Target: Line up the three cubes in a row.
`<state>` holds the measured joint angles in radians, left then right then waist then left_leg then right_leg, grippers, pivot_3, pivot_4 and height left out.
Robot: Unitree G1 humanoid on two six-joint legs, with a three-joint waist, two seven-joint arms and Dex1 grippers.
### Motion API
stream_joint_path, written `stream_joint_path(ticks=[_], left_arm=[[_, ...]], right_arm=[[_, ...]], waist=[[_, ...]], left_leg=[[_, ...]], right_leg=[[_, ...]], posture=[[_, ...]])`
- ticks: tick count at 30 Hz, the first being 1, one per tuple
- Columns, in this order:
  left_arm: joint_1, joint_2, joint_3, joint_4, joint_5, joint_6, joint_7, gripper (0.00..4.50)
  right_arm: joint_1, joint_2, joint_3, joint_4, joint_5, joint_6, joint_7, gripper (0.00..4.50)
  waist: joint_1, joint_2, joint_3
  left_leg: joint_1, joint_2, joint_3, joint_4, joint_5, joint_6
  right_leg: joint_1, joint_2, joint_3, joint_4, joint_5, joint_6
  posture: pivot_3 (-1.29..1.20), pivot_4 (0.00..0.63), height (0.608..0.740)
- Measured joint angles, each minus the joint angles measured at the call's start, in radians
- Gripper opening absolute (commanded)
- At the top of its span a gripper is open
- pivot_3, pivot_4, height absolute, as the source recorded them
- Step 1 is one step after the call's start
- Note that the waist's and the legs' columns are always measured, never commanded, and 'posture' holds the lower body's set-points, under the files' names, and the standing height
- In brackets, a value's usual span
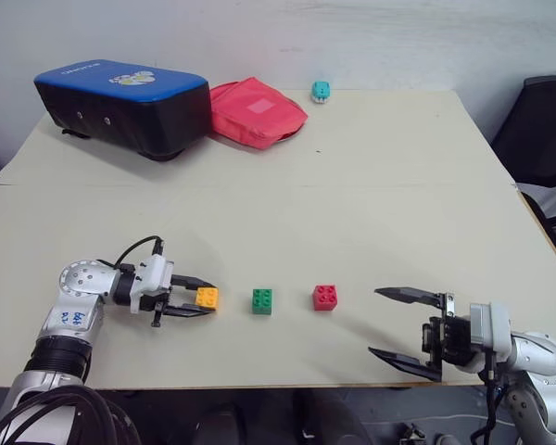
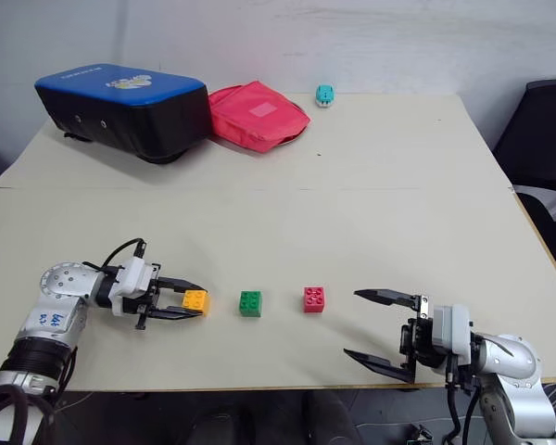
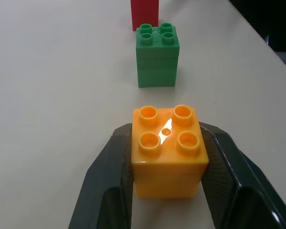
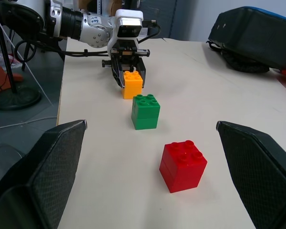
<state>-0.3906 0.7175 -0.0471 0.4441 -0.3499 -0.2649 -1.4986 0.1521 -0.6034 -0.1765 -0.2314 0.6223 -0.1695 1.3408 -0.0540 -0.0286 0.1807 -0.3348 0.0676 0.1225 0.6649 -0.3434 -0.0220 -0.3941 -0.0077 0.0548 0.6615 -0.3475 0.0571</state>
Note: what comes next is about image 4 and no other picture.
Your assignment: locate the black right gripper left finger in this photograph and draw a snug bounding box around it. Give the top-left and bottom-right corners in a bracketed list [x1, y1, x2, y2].
[0, 120, 88, 229]

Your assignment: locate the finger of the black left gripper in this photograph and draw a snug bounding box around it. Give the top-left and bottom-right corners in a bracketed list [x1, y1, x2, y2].
[111, 57, 125, 89]
[133, 58, 147, 87]

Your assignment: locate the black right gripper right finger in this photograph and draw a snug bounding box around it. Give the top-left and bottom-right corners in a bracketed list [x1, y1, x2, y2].
[215, 121, 286, 229]

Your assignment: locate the orange toy brick cube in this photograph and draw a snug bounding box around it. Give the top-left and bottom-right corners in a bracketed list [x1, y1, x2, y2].
[122, 70, 143, 100]

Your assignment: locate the green toy brick cube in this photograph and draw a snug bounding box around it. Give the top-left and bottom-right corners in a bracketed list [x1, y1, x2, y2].
[131, 94, 161, 131]

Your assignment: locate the red toy brick cube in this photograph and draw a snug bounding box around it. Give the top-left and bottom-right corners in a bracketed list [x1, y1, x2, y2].
[159, 140, 208, 194]

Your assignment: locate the black stand with round base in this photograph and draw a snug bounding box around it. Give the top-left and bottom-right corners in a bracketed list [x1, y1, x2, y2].
[0, 14, 41, 111]

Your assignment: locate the black bag with blue trim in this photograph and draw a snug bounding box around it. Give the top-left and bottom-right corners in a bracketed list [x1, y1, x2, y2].
[206, 6, 286, 73]

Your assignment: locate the clear plastic bag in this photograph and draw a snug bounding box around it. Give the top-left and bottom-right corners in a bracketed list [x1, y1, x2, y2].
[0, 52, 16, 70]

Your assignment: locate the black camera mount cable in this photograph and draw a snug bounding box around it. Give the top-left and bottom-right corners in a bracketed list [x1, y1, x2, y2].
[137, 20, 162, 44]

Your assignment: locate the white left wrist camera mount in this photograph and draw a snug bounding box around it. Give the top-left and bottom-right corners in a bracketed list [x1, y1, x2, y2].
[107, 9, 144, 57]

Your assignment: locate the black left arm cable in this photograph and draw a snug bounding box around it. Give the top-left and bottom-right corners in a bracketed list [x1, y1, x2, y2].
[14, 39, 110, 58]

